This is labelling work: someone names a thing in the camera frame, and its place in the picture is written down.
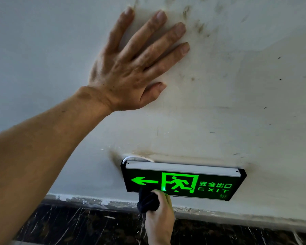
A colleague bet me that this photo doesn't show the person's right hand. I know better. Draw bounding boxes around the person's right hand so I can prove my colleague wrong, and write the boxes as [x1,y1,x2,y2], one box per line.
[144,189,176,239]

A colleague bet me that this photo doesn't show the person's left hand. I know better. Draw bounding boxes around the person's left hand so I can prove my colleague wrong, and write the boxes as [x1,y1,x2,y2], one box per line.
[88,7,191,113]

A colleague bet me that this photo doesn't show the black cleaning cloth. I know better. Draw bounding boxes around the black cleaning cloth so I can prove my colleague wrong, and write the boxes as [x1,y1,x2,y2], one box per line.
[137,187,160,214]

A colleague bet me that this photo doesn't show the green illuminated exit sign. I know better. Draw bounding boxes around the green illuminated exit sign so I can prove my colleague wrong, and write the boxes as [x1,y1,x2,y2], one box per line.
[120,160,247,202]

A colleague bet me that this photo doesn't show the person's left forearm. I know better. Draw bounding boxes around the person's left forearm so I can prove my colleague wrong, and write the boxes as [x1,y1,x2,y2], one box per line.
[0,86,113,245]

